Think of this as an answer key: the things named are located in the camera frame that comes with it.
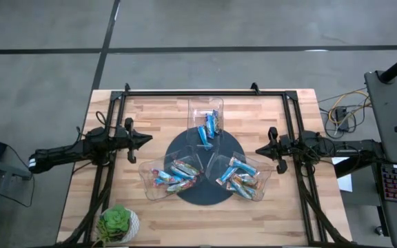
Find round dark mat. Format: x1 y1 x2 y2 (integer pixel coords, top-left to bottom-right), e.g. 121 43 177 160
163 127 247 207

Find white paper sheet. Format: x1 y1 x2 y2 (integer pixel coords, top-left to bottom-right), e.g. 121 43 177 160
332 156 354 193

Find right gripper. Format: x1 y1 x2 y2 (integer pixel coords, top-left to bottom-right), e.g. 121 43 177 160
255 126 289 175

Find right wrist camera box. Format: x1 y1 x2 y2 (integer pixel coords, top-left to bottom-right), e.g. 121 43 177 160
278 134 294 152

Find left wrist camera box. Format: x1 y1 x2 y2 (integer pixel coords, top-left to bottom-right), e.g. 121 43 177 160
113 132 130 147

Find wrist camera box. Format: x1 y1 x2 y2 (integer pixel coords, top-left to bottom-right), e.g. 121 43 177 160
278 134 294 152
113 132 130 147

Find green red-ended granola bar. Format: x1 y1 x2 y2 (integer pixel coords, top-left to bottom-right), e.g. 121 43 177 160
165 178 198 194
172 159 202 176

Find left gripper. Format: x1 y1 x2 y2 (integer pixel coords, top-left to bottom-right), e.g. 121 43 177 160
123 117 154 165

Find grey computer desk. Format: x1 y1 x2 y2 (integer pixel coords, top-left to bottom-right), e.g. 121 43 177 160
363 70 397 248

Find clear plastic bin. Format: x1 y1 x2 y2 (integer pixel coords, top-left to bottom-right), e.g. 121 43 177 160
185 96 225 149
205 154 274 202
138 154 206 201

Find black table frame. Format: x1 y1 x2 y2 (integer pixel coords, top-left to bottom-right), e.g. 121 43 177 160
55 82 353 248

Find black power adapter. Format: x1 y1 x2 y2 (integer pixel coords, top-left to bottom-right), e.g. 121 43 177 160
334 106 350 132

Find green white granola bar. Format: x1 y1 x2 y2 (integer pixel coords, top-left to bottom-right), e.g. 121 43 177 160
234 172 265 189

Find yellow cables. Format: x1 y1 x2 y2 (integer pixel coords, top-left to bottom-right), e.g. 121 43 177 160
327 88 372 138

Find green plant in white pot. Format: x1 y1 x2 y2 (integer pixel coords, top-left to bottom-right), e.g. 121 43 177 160
95 203 140 246

